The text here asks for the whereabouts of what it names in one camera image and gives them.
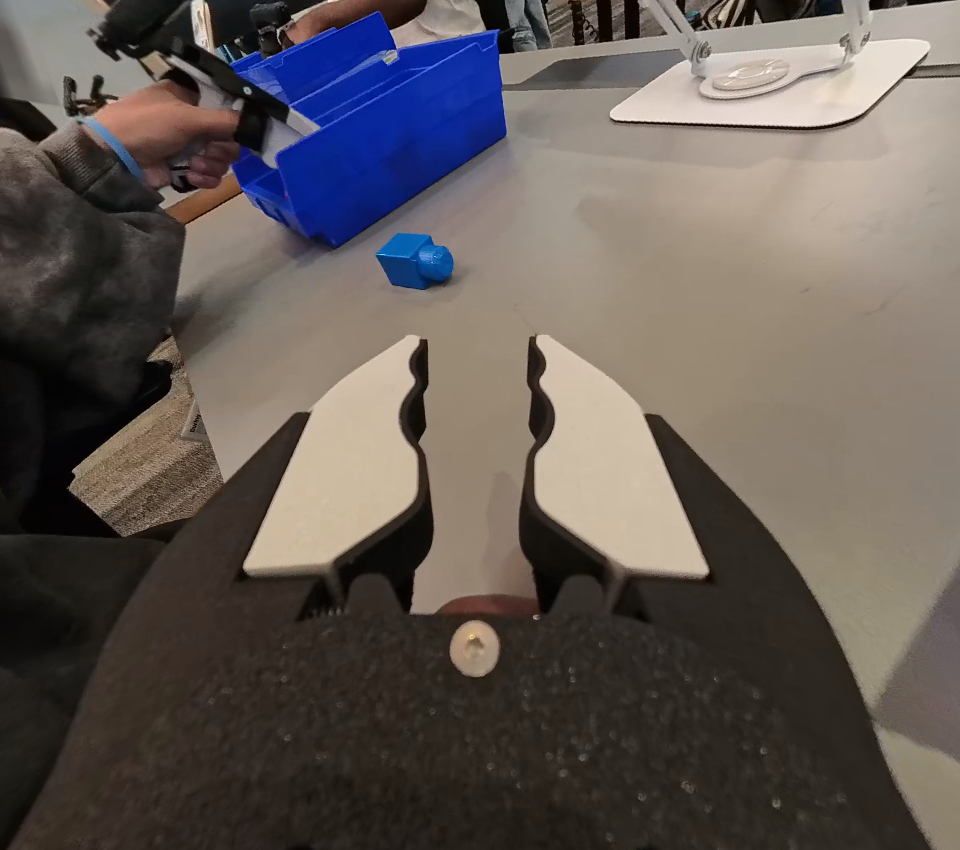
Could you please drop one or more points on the blue plastic bin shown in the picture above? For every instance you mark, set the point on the blue plastic bin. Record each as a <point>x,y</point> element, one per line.
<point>405,145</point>
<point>315,52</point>

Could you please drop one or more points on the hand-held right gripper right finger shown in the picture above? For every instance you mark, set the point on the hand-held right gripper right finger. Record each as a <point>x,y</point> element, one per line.
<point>607,475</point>

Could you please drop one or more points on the person's dark clothing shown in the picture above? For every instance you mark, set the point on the person's dark clothing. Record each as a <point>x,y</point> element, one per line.
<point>45,602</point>

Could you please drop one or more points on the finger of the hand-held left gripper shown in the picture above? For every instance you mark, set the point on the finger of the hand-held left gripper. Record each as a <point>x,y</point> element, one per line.
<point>279,138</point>
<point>304,124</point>

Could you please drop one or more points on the grey desk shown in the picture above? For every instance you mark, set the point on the grey desk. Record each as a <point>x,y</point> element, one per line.
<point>712,303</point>

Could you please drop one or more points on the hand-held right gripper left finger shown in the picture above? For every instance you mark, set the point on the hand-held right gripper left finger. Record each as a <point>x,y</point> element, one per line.
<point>337,475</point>

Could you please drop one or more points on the blue one-stud block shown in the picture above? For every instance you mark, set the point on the blue one-stud block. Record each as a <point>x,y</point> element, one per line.
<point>409,258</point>

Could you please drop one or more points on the white tilting stand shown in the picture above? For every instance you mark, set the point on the white tilting stand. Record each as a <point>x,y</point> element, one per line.
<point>787,93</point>

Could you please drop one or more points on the blue wristband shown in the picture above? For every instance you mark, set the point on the blue wristband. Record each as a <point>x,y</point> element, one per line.
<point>112,145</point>

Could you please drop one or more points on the person's left forearm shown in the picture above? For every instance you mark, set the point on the person's left forearm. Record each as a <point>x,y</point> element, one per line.
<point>75,250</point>

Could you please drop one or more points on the person's left hand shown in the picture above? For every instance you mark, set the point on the person's left hand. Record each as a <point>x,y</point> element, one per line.
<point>165,130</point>

